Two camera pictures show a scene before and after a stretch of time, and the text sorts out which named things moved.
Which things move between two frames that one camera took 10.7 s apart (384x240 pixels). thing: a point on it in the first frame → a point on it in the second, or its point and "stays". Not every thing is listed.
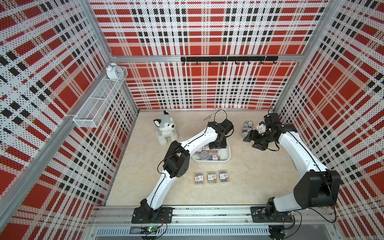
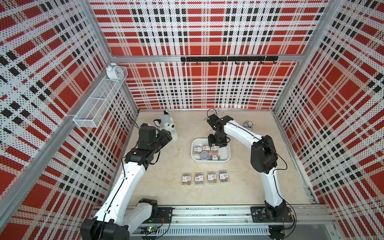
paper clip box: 199,178 stays
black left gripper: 211,145 → 164,136
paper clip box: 224,176 stays
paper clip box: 212,177 stays
